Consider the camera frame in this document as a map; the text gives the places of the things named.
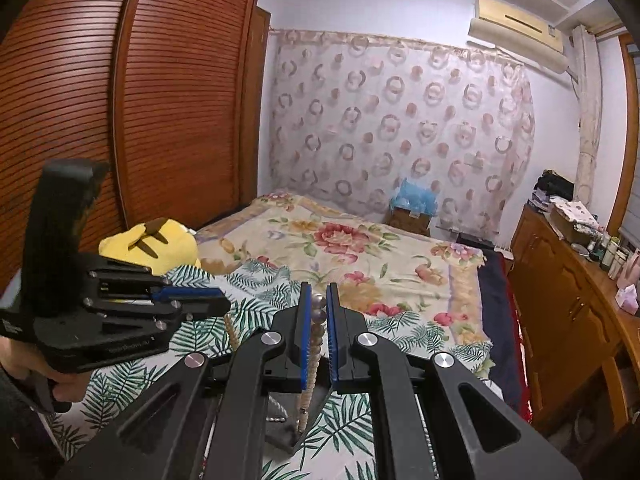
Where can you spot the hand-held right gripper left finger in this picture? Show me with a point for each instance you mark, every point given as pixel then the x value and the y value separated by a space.
pixel 303 335

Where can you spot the wrapped vertical pipe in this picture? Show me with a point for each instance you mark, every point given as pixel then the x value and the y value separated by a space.
pixel 587 135

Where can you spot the brown cardboard box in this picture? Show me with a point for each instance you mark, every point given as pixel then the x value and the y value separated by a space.
pixel 407 220

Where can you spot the white air conditioner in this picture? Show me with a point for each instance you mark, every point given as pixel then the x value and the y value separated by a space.
pixel 515 30

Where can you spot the wooden dresser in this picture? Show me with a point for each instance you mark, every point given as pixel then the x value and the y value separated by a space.
pixel 565 300

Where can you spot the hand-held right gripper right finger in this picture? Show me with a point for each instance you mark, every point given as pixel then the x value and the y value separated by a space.
pixel 334 335

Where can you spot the wooden window frame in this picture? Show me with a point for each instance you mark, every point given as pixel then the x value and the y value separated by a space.
pixel 625 135

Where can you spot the floral blanket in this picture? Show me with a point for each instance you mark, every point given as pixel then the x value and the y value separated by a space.
pixel 350 245

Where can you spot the wooden slatted wardrobe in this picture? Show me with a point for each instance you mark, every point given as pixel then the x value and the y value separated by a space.
pixel 175 110

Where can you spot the group of cosmetic bottles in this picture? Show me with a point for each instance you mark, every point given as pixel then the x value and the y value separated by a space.
pixel 612 255

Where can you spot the pink tissue box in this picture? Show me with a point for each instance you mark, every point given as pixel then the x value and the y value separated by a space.
pixel 629 300

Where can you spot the leaf print cloth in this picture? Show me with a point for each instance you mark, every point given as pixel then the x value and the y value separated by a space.
pixel 270 285

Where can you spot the yellow plush toy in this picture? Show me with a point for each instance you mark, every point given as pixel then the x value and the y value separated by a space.
pixel 170 247

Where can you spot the blue plastic bag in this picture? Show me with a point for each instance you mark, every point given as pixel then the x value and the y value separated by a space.
pixel 415 195

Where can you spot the navy blanket with red trim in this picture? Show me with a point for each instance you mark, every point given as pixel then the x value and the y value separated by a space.
pixel 500 310

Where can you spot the pile of folded clothes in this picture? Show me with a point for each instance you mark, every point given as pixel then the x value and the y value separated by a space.
pixel 552 187

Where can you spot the person's left hand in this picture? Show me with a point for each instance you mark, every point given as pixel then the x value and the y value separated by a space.
pixel 65 384

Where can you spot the circle patterned curtain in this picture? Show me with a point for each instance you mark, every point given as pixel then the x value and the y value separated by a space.
pixel 375 110

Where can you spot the black jewelry box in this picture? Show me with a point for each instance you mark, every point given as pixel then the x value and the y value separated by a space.
pixel 281 434

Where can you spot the person's left forearm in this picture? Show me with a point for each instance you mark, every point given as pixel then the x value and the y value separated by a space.
pixel 20 435

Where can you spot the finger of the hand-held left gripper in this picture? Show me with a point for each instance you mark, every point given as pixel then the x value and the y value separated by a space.
pixel 190 294
pixel 200 309

